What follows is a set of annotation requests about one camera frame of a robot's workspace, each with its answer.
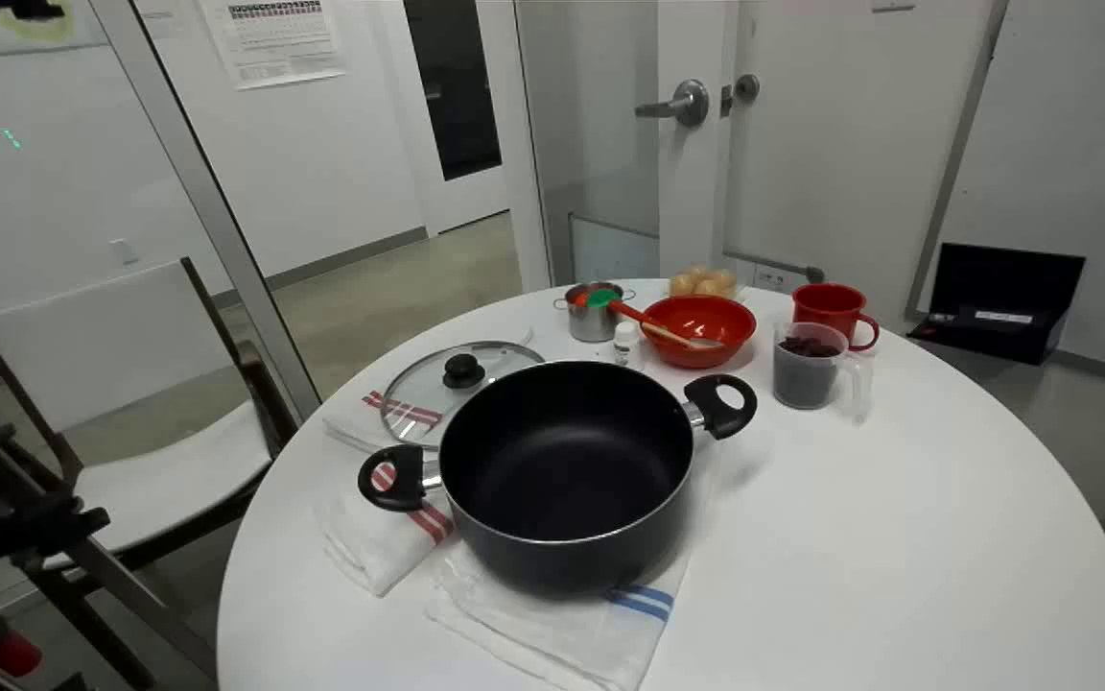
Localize black open case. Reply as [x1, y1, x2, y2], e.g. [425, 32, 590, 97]
[906, 239, 1089, 369]

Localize wall paper sheet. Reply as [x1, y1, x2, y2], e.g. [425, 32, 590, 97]
[0, 0, 107, 64]

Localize silver door lever handle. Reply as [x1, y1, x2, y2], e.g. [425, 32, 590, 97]
[629, 78, 716, 132]

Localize white door frosted glass panel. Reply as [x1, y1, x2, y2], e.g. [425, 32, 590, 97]
[511, 0, 742, 291]

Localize white chair black frame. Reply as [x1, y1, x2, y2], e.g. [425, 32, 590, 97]
[0, 255, 308, 691]

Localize printed paper notice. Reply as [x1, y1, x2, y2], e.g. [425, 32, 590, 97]
[198, 0, 351, 91]

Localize red mug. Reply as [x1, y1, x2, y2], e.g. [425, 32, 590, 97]
[790, 280, 887, 357]

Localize red bowl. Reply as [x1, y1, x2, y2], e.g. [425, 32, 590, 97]
[639, 294, 762, 372]

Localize silver door lock knob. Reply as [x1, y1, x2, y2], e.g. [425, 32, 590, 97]
[719, 69, 765, 123]

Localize white towel blue stripes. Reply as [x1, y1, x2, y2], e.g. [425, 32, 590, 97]
[424, 543, 698, 691]

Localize red object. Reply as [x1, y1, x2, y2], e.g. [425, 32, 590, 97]
[0, 618, 45, 678]

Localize small white bottle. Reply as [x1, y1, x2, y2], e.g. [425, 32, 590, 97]
[612, 319, 646, 369]

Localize glass lid black knob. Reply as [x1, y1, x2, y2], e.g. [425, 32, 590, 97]
[382, 339, 549, 449]

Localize wooden spoon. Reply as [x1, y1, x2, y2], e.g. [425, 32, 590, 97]
[612, 301, 721, 357]

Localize white towel red stripes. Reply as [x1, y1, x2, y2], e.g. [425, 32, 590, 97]
[318, 378, 455, 452]
[314, 445, 460, 604]

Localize metal cup green red contents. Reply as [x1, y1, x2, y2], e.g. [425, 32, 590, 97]
[562, 280, 629, 346]

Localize clear measuring cup dark contents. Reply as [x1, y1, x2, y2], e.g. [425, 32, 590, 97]
[771, 319, 879, 421]

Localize black pot two handles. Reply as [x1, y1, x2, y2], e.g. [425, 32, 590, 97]
[356, 357, 762, 594]

